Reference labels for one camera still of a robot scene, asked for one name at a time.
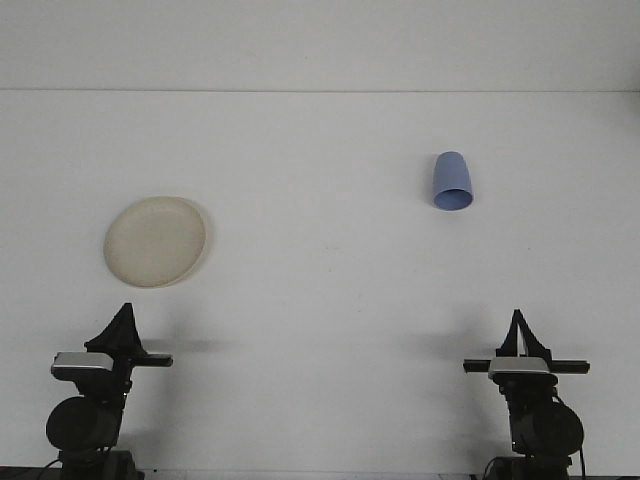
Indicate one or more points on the pale blue cup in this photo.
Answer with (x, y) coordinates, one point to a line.
(451, 175)

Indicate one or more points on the pale round plate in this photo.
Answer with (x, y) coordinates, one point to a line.
(155, 242)

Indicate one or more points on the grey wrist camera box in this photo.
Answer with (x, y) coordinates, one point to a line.
(517, 366)
(80, 362)

